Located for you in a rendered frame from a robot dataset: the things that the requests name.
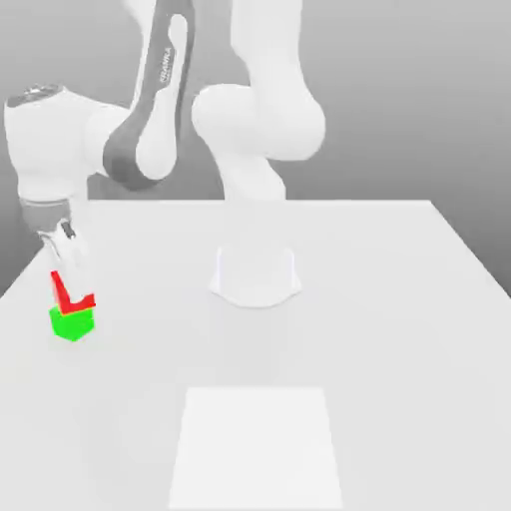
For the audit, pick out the small red cube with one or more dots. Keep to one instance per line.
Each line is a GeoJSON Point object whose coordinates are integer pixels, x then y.
{"type": "Point", "coordinates": [60, 293]}

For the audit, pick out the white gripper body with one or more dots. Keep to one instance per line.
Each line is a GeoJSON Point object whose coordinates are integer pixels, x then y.
{"type": "Point", "coordinates": [71, 255]}

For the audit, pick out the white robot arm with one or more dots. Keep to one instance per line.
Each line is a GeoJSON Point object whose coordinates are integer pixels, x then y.
{"type": "Point", "coordinates": [255, 119]}

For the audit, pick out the small green cube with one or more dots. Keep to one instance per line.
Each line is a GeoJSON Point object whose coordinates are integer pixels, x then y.
{"type": "Point", "coordinates": [72, 324]}

